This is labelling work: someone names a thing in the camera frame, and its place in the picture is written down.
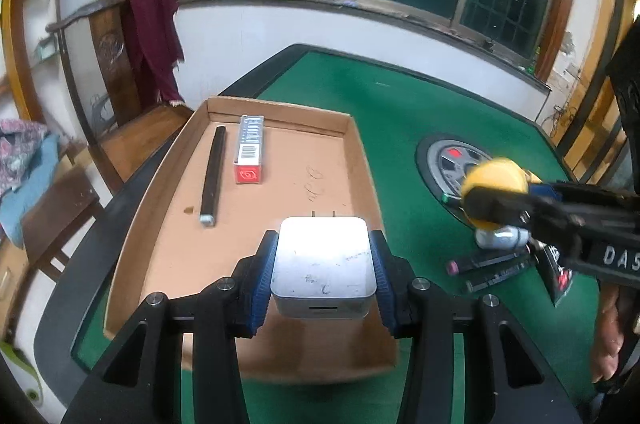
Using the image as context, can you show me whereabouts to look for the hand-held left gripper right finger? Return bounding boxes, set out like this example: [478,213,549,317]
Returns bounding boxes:
[367,229,583,424]

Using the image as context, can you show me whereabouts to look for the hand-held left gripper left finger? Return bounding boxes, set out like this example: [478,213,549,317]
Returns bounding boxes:
[60,229,281,424]

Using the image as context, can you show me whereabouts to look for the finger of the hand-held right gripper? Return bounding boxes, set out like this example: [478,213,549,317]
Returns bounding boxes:
[465,185,566,235]
[527,181,576,205]

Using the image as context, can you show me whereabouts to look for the white power adapter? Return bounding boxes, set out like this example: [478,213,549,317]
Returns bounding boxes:
[270,210,378,320]

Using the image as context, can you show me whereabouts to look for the cardboard box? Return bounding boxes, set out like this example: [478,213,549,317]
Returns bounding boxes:
[102,97,401,386]

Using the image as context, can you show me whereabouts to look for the person's right hand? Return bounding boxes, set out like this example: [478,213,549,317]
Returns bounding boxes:
[589,288,627,386]

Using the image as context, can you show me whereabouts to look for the white pill bottle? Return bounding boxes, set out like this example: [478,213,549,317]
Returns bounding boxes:
[475,225,532,251]

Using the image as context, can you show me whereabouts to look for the black packet red crab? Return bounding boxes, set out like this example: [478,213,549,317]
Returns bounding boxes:
[531,244,576,309]

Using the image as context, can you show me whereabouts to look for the round table control panel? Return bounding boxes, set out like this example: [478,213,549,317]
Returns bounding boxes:
[415,133,501,225]

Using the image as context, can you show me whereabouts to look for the long black stick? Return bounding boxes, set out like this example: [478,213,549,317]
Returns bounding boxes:
[199,125,227,225]

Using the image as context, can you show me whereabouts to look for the yellow wooden door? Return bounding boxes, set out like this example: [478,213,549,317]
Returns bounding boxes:
[550,0,640,185]

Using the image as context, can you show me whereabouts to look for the dark wooden stool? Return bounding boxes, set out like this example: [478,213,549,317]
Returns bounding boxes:
[20,164,107,283]

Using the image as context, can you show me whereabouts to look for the blue quilted cloth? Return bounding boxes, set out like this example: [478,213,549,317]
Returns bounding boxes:
[0,135,62,248]

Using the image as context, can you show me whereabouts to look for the green white plastic object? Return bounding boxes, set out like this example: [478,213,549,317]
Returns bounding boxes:
[0,338,45,402]

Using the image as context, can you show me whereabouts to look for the maroon cloth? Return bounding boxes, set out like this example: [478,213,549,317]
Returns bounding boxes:
[122,0,184,106]

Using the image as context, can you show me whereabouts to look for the carved wooden chair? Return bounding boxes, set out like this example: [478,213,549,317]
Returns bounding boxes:
[46,0,197,192]

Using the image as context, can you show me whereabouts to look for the floral cloth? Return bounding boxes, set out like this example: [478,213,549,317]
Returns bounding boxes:
[0,118,49,200]

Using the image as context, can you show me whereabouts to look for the tangled wall cables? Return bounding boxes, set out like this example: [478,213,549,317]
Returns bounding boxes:
[541,97,578,132]

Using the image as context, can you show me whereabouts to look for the glass wall shelves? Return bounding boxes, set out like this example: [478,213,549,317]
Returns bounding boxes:
[0,0,66,125]

